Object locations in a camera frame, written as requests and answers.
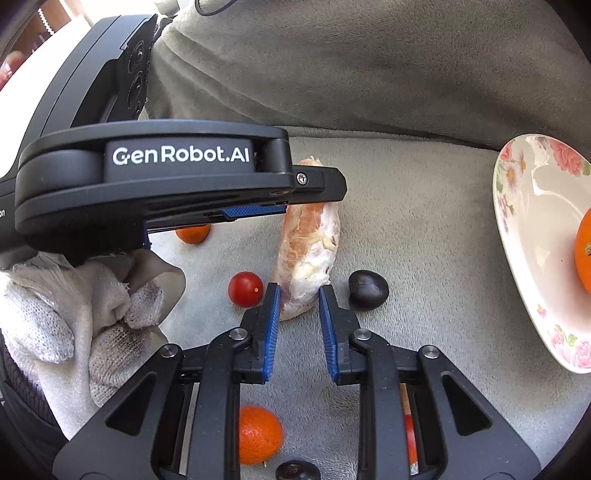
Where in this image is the grey blanket backrest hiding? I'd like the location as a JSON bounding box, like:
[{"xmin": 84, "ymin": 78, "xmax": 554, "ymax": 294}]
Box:
[{"xmin": 146, "ymin": 1, "xmax": 590, "ymax": 153}]

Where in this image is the left black sleeve forearm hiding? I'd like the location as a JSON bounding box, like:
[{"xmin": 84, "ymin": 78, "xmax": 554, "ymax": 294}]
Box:
[{"xmin": 1, "ymin": 337, "xmax": 67, "ymax": 479}]

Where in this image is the red cherry tomato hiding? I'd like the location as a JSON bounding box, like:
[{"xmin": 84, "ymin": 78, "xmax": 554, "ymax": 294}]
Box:
[
  {"xmin": 228, "ymin": 271, "xmax": 264, "ymax": 308},
  {"xmin": 405, "ymin": 414, "xmax": 419, "ymax": 472}
]

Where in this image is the floral white plate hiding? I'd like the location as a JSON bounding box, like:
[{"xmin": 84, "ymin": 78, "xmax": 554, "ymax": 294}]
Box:
[{"xmin": 492, "ymin": 134, "xmax": 590, "ymax": 374}]

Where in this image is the large orange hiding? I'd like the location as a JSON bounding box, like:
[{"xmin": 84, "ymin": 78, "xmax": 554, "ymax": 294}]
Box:
[{"xmin": 574, "ymin": 214, "xmax": 591, "ymax": 293}]

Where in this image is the left white gloved hand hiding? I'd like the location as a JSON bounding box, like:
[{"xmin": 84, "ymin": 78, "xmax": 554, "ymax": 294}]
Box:
[{"xmin": 1, "ymin": 250, "xmax": 186, "ymax": 438}]

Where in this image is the dark plum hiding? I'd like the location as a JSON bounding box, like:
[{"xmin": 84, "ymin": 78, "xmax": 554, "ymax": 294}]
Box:
[
  {"xmin": 276, "ymin": 460, "xmax": 322, "ymax": 480},
  {"xmin": 349, "ymin": 270, "xmax": 390, "ymax": 311}
]

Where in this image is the small tangerine with stem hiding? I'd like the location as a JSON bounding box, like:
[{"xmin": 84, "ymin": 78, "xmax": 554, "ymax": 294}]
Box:
[{"xmin": 175, "ymin": 224, "xmax": 211, "ymax": 245}]

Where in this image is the red white vase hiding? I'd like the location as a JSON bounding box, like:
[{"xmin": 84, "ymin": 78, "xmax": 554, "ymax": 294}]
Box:
[{"xmin": 0, "ymin": 51, "xmax": 26, "ymax": 90}]

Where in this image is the white cabinet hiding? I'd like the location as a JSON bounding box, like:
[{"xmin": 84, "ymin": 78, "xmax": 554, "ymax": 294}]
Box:
[{"xmin": 0, "ymin": 16, "xmax": 90, "ymax": 177}]

